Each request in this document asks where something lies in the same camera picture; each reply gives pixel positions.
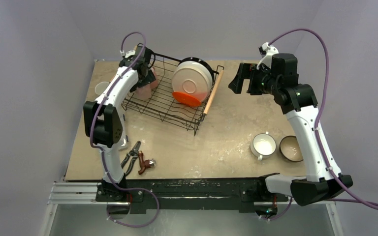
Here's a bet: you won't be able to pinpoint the dark ceramic bowl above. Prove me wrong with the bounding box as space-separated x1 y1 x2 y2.
279 136 303 162

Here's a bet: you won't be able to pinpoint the red rimmed plate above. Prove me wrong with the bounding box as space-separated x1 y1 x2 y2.
177 57 215 84

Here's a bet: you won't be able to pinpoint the orange plate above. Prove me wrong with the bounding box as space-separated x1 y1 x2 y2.
172 91 201 107

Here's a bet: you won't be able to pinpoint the light pink mug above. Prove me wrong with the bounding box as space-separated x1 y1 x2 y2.
134 85 152 101

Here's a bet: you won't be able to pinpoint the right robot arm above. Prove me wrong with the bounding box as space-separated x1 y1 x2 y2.
228 53 353 206

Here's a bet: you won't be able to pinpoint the black base frame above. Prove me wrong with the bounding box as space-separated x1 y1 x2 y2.
47 177 335 216

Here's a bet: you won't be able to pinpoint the pink rimmed large plate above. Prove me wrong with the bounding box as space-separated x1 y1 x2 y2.
171 69 211 102

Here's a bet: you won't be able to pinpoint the white enamel mug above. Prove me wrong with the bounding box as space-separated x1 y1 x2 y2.
250 132 277 161

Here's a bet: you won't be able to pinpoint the black wire dish rack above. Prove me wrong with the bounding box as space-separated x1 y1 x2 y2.
122 52 224 135

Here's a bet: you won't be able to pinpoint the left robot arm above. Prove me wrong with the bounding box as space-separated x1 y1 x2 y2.
83 44 155 201

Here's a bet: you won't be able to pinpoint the black pliers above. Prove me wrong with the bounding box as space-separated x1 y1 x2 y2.
121 141 141 177

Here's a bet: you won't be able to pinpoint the brown handled tool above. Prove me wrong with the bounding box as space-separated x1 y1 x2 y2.
138 151 157 175

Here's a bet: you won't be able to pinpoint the clear plastic screw box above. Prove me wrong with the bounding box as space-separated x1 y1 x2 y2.
119 112 129 150

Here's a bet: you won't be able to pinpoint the green mug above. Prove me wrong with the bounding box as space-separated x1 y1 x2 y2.
94 82 110 96

